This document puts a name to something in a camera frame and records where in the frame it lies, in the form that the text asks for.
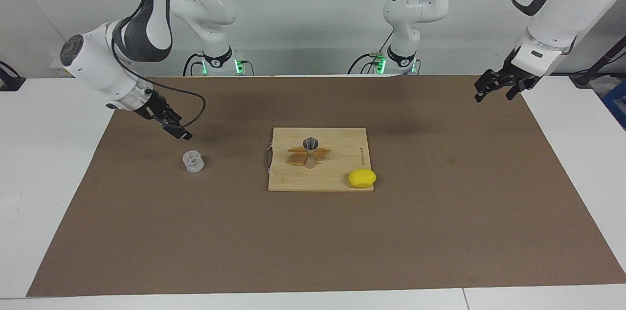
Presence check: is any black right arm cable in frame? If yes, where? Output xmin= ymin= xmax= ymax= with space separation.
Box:
xmin=112 ymin=0 xmax=206 ymax=128

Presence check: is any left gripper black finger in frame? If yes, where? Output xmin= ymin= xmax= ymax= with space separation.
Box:
xmin=474 ymin=69 xmax=505 ymax=102
xmin=506 ymin=80 xmax=528 ymax=101

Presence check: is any white wall socket box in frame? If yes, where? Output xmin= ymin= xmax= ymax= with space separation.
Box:
xmin=49 ymin=52 xmax=79 ymax=78

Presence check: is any blue crate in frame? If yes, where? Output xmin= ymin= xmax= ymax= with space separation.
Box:
xmin=602 ymin=80 xmax=626 ymax=131

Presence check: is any steel double-cone jigger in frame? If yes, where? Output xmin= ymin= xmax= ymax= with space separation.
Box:
xmin=302 ymin=137 xmax=320 ymax=169

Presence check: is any small clear glass cup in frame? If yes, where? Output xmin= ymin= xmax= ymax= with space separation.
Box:
xmin=182 ymin=150 xmax=205 ymax=174

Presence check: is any black base cable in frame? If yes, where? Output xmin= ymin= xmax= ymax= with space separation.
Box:
xmin=347 ymin=26 xmax=393 ymax=75
xmin=182 ymin=52 xmax=204 ymax=77

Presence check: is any yellow lemon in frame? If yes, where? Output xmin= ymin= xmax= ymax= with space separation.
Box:
xmin=348 ymin=169 xmax=378 ymax=188

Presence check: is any wooden cutting board, metal handle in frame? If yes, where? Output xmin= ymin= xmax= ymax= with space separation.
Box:
xmin=264 ymin=127 xmax=375 ymax=192

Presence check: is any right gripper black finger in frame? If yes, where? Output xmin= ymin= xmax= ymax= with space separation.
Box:
xmin=163 ymin=123 xmax=193 ymax=141
xmin=156 ymin=107 xmax=183 ymax=125

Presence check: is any large brown table mat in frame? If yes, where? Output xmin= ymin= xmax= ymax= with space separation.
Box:
xmin=27 ymin=74 xmax=626 ymax=297

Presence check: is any black clamp bracket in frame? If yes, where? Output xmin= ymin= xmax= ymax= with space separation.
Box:
xmin=0 ymin=61 xmax=26 ymax=91

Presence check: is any black tripod leg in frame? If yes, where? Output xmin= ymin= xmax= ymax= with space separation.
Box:
xmin=570 ymin=35 xmax=626 ymax=89

